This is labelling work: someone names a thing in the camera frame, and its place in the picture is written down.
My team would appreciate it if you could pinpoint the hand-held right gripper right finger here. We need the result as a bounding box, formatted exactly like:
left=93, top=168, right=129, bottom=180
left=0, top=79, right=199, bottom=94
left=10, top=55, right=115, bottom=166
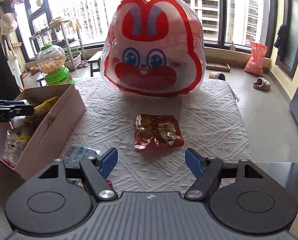
left=184, top=148, right=265, bottom=201

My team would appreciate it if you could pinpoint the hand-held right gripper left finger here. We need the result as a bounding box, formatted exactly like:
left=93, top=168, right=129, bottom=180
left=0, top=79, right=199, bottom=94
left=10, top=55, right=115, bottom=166
left=37, top=147, right=119, bottom=201

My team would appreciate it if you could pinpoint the golden yellow snack packet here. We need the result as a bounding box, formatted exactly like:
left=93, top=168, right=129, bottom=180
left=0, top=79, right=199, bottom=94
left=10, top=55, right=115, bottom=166
left=24, top=96, right=60, bottom=132

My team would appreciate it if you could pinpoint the blue white snack packet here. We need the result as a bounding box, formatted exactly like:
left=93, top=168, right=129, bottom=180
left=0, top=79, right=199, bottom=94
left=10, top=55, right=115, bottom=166
left=62, top=145, right=102, bottom=188

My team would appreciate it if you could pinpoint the clear packet with white label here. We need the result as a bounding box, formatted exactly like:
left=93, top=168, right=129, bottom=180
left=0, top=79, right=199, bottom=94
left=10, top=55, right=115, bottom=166
left=2, top=129, right=31, bottom=168

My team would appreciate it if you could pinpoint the red snack packet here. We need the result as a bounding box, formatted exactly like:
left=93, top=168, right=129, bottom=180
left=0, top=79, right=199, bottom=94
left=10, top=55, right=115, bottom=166
left=134, top=114, right=184, bottom=153

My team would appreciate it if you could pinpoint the pink cardboard box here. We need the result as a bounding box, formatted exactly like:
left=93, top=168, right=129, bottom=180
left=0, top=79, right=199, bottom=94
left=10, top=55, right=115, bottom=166
left=0, top=84, right=86, bottom=180

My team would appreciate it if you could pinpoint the white hanging tote bag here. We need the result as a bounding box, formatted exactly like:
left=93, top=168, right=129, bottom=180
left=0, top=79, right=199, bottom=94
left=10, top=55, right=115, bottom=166
left=6, top=50, right=25, bottom=88

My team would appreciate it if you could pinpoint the green gumball dispenser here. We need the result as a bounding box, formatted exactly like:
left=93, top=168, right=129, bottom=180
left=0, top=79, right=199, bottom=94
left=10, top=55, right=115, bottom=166
left=36, top=44, right=76, bottom=87

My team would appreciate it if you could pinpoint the white textured tablecloth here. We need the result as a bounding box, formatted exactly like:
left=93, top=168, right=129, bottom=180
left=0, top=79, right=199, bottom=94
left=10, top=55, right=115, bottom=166
left=0, top=77, right=252, bottom=240

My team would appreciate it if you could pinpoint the planter with green plants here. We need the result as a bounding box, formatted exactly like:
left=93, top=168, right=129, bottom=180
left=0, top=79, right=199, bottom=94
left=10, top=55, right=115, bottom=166
left=64, top=45, right=82, bottom=70

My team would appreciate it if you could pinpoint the beige hanging cloth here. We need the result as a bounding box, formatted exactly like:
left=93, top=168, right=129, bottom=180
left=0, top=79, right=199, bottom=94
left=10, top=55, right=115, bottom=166
left=0, top=12, right=18, bottom=36

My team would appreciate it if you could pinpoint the metal plant rack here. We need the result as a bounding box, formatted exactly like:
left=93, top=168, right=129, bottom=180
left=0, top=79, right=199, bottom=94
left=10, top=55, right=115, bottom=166
left=29, top=17, right=85, bottom=72

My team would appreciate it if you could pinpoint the grey patterned slipper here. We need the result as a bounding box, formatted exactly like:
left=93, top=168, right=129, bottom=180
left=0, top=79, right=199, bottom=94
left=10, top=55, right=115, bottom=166
left=209, top=71, right=226, bottom=81
left=252, top=77, right=271, bottom=90

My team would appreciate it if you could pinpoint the small wooden bench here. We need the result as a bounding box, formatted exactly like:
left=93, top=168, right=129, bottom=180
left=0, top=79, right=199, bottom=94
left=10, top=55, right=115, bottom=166
left=87, top=51, right=105, bottom=77

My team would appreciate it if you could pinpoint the flat cardboard tray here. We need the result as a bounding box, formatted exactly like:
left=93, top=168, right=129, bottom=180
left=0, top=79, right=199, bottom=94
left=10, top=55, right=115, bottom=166
left=206, top=62, right=231, bottom=73

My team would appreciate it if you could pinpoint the orange plastic bag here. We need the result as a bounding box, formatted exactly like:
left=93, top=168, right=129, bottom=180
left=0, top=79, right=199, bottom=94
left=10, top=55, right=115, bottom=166
left=243, top=41, right=268, bottom=77

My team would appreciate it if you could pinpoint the red white bunny bag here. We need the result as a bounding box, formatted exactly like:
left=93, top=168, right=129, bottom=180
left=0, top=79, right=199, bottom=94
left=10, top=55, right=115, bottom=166
left=101, top=0, right=206, bottom=97

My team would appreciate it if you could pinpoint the black hanging cloth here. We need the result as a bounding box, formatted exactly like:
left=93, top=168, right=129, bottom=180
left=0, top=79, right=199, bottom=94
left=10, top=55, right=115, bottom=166
left=274, top=24, right=288, bottom=62

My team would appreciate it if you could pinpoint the dark framed glass door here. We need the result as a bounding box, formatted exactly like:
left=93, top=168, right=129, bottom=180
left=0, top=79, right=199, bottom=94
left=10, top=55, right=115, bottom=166
left=274, top=0, right=298, bottom=80

